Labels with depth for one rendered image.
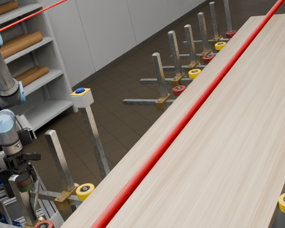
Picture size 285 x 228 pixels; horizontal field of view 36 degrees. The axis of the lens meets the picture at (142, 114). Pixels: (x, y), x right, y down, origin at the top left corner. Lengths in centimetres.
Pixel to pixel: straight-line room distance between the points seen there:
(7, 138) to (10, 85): 49
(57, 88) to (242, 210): 380
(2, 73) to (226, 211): 121
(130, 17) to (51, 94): 192
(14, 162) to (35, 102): 339
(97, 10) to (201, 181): 446
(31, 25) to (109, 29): 150
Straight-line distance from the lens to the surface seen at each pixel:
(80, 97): 202
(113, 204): 30
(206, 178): 180
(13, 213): 329
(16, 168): 188
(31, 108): 520
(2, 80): 221
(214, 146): 199
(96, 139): 214
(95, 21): 597
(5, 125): 180
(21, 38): 475
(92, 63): 589
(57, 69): 499
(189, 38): 309
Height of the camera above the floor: 192
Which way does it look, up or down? 25 degrees down
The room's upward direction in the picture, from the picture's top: 14 degrees counter-clockwise
